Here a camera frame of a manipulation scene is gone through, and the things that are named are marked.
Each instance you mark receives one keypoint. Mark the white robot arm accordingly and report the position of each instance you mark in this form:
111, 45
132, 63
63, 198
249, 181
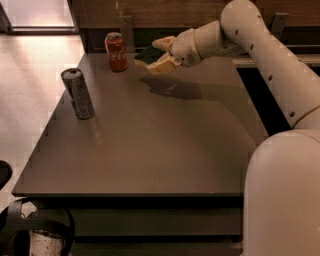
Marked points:
281, 206

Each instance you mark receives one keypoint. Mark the green and yellow sponge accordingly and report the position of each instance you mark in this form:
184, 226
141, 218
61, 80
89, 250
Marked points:
148, 56

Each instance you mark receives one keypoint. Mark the left metal bracket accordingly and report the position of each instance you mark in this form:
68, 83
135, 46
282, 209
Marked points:
126, 29

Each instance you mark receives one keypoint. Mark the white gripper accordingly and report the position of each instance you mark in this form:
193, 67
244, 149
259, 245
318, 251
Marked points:
184, 46

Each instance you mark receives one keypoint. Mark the black chair base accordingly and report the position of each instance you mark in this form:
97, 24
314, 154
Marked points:
43, 233

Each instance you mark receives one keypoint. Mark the grey drawer cabinet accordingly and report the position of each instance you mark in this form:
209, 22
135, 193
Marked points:
158, 170

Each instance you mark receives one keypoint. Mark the right metal bracket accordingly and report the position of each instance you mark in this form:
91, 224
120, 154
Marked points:
278, 22

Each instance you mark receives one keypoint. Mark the silver blue energy drink can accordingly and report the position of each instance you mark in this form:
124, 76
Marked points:
78, 93

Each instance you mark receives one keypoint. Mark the metal bracket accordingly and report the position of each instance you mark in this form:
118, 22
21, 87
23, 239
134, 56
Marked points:
126, 29
278, 22

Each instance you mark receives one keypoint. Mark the black round object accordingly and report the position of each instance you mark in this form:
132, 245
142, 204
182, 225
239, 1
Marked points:
5, 173

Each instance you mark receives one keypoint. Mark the red coke can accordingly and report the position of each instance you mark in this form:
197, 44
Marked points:
116, 51

